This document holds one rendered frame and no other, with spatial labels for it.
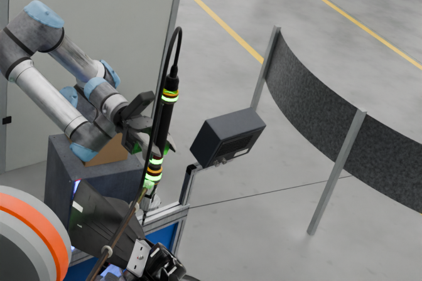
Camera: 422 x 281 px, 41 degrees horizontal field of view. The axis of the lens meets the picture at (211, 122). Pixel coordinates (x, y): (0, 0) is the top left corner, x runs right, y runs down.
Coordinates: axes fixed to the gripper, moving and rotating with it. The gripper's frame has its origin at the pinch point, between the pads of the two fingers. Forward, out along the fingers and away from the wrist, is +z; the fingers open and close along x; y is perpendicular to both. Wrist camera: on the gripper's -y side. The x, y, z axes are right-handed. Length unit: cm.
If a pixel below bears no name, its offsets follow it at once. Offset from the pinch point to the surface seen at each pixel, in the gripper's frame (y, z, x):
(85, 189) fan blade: 16.9, -11.3, 14.8
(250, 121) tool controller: 35, -35, -77
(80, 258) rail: 79, -37, -5
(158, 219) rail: 74, -37, -39
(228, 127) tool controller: 35, -36, -65
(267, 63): 91, -144, -218
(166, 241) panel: 93, -38, -48
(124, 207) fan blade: 42.0, -21.9, -8.3
